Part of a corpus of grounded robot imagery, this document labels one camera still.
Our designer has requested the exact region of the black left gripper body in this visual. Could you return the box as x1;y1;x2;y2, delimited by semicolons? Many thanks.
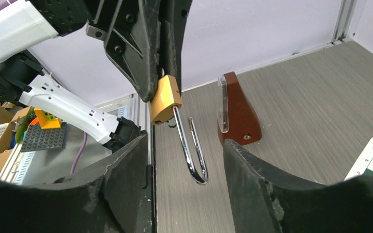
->
30;0;93;36

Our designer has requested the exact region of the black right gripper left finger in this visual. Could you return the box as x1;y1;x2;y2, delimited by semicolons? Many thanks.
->
0;135;148;233

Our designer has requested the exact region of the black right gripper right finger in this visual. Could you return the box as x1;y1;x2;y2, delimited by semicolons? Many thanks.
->
223;139;373;233

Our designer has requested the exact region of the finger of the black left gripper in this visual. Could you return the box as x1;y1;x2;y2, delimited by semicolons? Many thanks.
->
85;0;160;102
159;0;192;91

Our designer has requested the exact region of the brass padlock with long shackle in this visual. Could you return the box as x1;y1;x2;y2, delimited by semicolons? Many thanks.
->
149;75;209;185

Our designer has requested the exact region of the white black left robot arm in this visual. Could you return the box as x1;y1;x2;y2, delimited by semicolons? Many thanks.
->
0;0;192;152

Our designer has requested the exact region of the yellow toy block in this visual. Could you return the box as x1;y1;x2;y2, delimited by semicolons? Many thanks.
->
34;108;62;130

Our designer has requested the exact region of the cardboard box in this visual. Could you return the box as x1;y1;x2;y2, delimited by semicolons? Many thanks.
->
0;107;30;172

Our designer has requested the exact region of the purple cable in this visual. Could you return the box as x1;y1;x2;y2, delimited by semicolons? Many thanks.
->
70;132;88;175

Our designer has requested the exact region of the grey studded base plate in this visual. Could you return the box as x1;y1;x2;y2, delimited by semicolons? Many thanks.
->
20;122;67;152

